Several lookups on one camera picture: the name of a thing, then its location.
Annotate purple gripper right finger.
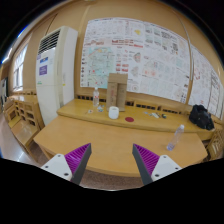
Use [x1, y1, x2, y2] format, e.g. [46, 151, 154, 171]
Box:
[132, 144, 181, 185]

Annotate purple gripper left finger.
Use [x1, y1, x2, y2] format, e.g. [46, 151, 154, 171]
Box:
[42, 143, 92, 185]

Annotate clear plastic water bottle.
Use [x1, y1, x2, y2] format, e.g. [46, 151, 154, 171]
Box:
[167, 124, 185, 151]

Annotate red-label water bottle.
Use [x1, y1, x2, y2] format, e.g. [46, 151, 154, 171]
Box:
[93, 87, 99, 107]

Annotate small items on bench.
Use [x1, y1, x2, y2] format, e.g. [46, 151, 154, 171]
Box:
[143, 112, 167, 119]

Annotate red round coaster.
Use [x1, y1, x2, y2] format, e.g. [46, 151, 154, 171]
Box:
[125, 117, 134, 122]

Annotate small stickers near bottle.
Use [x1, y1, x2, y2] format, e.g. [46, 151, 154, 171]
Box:
[87, 105, 104, 114]

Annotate white cup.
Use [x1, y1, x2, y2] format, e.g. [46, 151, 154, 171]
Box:
[108, 106, 119, 119]

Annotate wooden chair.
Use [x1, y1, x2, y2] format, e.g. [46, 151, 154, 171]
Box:
[3, 95, 44, 158]

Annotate black bag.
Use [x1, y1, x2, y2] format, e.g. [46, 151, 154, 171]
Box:
[189, 105, 214, 130]

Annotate brown cardboard box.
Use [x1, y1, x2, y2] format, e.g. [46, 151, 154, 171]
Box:
[106, 73, 128, 112]

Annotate white standing air conditioner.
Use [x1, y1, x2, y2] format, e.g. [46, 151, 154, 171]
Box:
[36, 26, 78, 125]

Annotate window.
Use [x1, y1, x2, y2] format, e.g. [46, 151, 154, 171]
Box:
[13, 46, 27, 91]

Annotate right wall poster sheet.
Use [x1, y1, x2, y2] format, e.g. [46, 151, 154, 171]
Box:
[188, 46, 224, 119]

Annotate large wall poster sheet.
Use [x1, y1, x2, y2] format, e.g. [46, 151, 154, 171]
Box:
[80, 17, 190, 103]

